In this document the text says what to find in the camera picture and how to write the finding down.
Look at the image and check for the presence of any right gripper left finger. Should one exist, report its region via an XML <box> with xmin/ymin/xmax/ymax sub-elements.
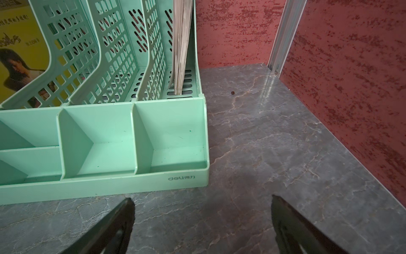
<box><xmin>62</xmin><ymin>198</ymin><xmax>135</xmax><ymax>254</ymax></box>

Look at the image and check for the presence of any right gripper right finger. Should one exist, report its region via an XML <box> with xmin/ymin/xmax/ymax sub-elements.
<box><xmin>271</xmin><ymin>195</ymin><xmax>347</xmax><ymax>254</ymax></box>

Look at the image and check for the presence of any green plastic file organizer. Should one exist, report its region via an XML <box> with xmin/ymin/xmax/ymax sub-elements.
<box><xmin>1</xmin><ymin>1</ymin><xmax>209</xmax><ymax>205</ymax></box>

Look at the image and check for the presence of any yellow white book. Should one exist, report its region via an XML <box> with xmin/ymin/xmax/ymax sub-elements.
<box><xmin>1</xmin><ymin>1</ymin><xmax>50</xmax><ymax>102</ymax></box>

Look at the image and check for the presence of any dark green book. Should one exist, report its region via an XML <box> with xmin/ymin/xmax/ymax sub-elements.
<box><xmin>172</xmin><ymin>0</ymin><xmax>193</xmax><ymax>95</ymax></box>

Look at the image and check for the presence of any right corner aluminium post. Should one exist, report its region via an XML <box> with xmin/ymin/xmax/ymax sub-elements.
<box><xmin>267</xmin><ymin>0</ymin><xmax>307</xmax><ymax>78</ymax></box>

